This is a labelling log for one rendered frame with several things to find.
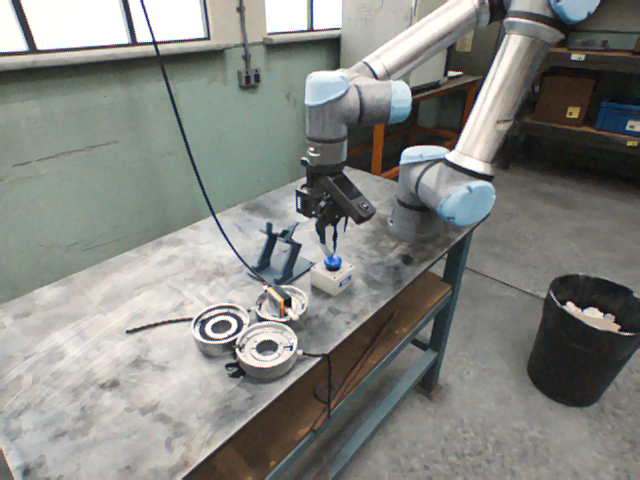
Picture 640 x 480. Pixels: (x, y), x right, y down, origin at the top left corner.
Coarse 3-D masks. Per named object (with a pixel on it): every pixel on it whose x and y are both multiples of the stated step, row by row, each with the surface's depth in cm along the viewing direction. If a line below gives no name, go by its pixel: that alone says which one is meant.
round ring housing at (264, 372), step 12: (264, 324) 72; (276, 324) 72; (240, 336) 69; (252, 336) 71; (264, 336) 71; (288, 336) 71; (264, 348) 71; (276, 348) 71; (240, 360) 66; (264, 360) 66; (288, 360) 65; (252, 372) 65; (264, 372) 64; (276, 372) 65
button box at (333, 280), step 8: (320, 264) 87; (344, 264) 87; (312, 272) 86; (320, 272) 85; (328, 272) 85; (336, 272) 85; (344, 272) 85; (352, 272) 87; (312, 280) 87; (320, 280) 85; (328, 280) 84; (336, 280) 83; (344, 280) 85; (352, 280) 88; (320, 288) 87; (328, 288) 85; (336, 288) 84; (344, 288) 86
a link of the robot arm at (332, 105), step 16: (320, 80) 64; (336, 80) 64; (320, 96) 65; (336, 96) 65; (352, 96) 67; (320, 112) 67; (336, 112) 67; (352, 112) 68; (320, 128) 68; (336, 128) 68
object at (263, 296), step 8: (288, 288) 81; (296, 288) 81; (256, 296) 78; (264, 296) 80; (296, 296) 80; (304, 296) 79; (256, 304) 77; (304, 304) 79; (256, 312) 75; (272, 312) 76; (304, 312) 75; (264, 320) 74; (272, 320) 73; (280, 320) 73; (288, 320) 73; (296, 328) 76
